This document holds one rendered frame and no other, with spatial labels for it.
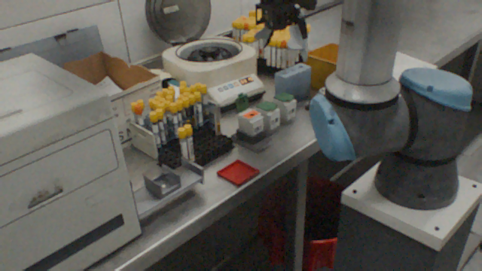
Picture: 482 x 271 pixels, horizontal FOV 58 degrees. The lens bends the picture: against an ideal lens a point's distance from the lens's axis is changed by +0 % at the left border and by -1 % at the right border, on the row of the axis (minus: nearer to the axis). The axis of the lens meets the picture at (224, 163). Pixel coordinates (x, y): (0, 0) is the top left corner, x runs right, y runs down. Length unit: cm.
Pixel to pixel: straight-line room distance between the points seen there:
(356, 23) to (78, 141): 44
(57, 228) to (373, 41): 55
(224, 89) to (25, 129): 71
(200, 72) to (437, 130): 65
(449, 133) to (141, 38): 100
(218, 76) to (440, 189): 66
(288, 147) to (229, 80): 31
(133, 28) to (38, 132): 86
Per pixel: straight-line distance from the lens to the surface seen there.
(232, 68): 125
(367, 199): 87
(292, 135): 110
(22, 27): 130
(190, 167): 91
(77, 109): 66
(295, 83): 120
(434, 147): 81
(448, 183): 87
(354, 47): 67
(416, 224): 84
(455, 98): 78
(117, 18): 142
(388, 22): 66
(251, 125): 101
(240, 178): 94
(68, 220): 73
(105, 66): 134
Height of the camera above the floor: 144
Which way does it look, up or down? 34 degrees down
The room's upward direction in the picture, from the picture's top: 4 degrees counter-clockwise
